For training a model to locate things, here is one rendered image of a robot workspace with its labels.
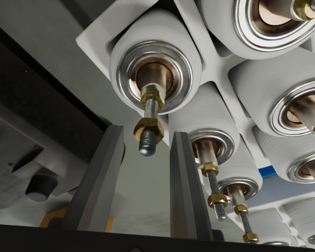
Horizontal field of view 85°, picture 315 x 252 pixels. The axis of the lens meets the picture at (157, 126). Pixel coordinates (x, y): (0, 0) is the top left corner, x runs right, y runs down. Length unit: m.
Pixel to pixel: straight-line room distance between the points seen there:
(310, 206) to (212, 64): 0.46
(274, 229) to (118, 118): 0.52
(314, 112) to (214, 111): 0.10
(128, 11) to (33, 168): 0.33
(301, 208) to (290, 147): 0.31
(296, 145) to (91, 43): 0.31
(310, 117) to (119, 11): 0.23
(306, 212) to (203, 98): 0.43
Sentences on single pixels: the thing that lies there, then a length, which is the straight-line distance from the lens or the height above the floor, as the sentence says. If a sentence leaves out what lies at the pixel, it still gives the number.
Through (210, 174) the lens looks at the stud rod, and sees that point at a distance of 0.21.
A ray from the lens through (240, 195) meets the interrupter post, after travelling 0.32.
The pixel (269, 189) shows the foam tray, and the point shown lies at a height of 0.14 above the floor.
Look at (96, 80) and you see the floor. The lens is 0.49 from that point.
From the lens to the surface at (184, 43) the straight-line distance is 0.17.
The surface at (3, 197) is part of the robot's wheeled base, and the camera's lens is 0.71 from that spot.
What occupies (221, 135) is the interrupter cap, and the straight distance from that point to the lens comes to 0.23.
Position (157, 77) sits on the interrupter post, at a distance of 0.16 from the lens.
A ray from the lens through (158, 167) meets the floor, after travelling 0.68.
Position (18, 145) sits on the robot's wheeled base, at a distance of 0.43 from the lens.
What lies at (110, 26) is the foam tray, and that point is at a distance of 0.24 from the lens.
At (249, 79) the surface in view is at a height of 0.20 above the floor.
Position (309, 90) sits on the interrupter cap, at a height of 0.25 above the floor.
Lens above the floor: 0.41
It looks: 51 degrees down
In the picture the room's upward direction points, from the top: 177 degrees counter-clockwise
